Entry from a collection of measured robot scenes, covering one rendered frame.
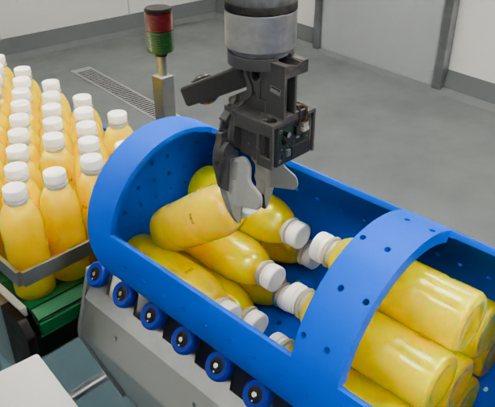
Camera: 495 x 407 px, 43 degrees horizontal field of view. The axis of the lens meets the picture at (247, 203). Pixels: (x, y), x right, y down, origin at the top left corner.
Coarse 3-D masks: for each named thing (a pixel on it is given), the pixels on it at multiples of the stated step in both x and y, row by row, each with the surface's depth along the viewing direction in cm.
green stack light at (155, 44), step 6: (150, 36) 144; (156, 36) 144; (162, 36) 144; (168, 36) 144; (150, 42) 145; (156, 42) 144; (162, 42) 144; (168, 42) 145; (150, 48) 146; (156, 48) 145; (162, 48) 145; (168, 48) 146
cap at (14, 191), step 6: (6, 186) 104; (12, 186) 104; (18, 186) 104; (24, 186) 104; (6, 192) 102; (12, 192) 102; (18, 192) 102; (24, 192) 103; (6, 198) 102; (12, 198) 102; (18, 198) 103; (24, 198) 104
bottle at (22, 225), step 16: (16, 208) 103; (32, 208) 105; (0, 224) 105; (16, 224) 103; (32, 224) 105; (16, 240) 105; (32, 240) 106; (16, 256) 106; (32, 256) 107; (48, 256) 110; (16, 288) 111; (32, 288) 110; (48, 288) 112
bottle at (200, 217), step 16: (192, 192) 86; (208, 192) 81; (160, 208) 92; (176, 208) 86; (192, 208) 82; (208, 208) 80; (224, 208) 79; (160, 224) 90; (176, 224) 86; (192, 224) 83; (208, 224) 81; (224, 224) 80; (240, 224) 81; (160, 240) 91; (176, 240) 88; (192, 240) 86; (208, 240) 85
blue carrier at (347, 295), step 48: (144, 144) 91; (192, 144) 103; (96, 192) 92; (144, 192) 99; (288, 192) 101; (336, 192) 91; (96, 240) 94; (384, 240) 69; (432, 240) 70; (144, 288) 89; (192, 288) 80; (336, 288) 67; (384, 288) 65; (480, 288) 82; (240, 336) 75; (288, 336) 96; (336, 336) 66; (288, 384) 72; (336, 384) 66; (480, 384) 83
